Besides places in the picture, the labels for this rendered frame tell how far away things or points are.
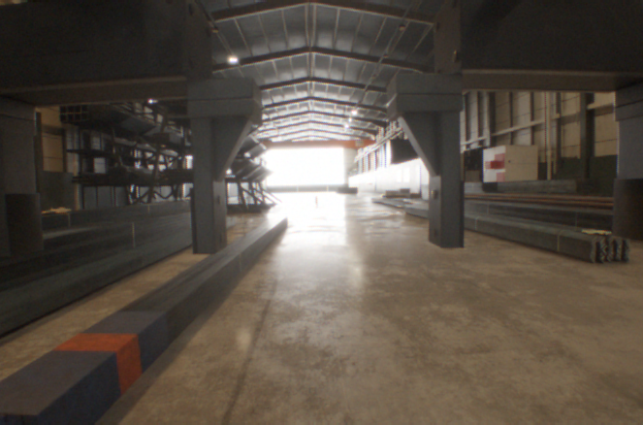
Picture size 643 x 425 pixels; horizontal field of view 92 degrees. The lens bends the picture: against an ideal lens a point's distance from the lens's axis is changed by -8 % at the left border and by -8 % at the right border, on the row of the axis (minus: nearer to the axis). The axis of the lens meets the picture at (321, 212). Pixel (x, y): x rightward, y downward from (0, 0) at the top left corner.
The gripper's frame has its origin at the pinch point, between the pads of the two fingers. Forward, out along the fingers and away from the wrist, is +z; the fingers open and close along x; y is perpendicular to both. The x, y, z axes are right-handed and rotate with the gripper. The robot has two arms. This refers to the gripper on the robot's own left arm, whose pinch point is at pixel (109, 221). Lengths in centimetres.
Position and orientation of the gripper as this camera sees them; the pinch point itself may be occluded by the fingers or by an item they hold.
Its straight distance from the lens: 25.1
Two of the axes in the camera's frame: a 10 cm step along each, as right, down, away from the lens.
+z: 0.3, 10.0, 0.7
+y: 0.0, -0.7, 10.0
